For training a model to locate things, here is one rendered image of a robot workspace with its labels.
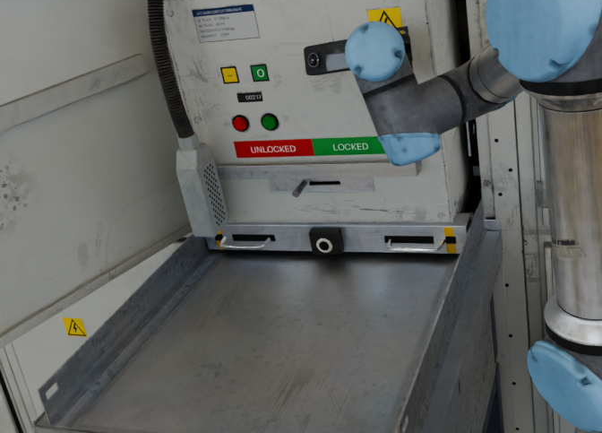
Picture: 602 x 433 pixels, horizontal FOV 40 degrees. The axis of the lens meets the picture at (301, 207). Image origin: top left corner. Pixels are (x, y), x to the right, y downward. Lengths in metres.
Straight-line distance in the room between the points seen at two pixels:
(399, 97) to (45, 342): 1.44
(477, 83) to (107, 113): 0.81
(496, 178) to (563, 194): 0.77
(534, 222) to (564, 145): 0.83
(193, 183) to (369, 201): 0.33
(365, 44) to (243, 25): 0.46
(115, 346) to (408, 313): 0.50
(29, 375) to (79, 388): 1.01
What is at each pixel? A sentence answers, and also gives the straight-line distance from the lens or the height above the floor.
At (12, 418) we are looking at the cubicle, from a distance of 2.58.
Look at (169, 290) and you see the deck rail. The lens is 1.62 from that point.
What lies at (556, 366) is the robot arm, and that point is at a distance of 0.95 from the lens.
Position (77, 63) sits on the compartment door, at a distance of 1.64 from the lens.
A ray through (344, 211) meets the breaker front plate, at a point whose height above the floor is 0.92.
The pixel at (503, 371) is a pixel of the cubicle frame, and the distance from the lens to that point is 1.84.
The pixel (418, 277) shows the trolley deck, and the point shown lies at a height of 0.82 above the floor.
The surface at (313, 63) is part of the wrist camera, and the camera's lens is 1.30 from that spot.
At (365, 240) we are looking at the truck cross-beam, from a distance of 1.59.
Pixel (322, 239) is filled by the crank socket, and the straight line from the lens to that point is 1.59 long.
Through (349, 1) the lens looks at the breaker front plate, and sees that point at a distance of 1.42.
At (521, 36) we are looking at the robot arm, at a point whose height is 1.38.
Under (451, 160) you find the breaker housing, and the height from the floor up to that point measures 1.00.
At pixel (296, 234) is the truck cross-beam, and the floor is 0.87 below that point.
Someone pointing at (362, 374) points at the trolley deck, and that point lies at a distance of 1.29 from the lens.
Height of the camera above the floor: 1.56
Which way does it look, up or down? 23 degrees down
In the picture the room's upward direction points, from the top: 10 degrees counter-clockwise
